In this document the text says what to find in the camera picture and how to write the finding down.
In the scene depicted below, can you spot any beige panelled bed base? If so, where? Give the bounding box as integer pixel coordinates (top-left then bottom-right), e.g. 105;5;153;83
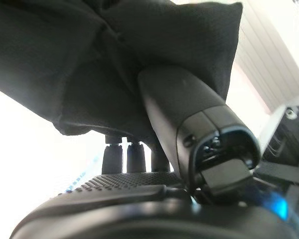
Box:
224;0;299;113

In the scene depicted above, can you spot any black garment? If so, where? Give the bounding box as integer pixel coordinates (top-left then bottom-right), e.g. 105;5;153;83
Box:
0;0;244;151

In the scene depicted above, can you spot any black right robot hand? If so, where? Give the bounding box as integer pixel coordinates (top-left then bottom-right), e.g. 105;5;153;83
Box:
9;63;299;239

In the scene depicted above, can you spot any grey robot torso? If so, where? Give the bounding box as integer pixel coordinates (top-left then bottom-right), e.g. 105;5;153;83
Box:
254;94;299;200

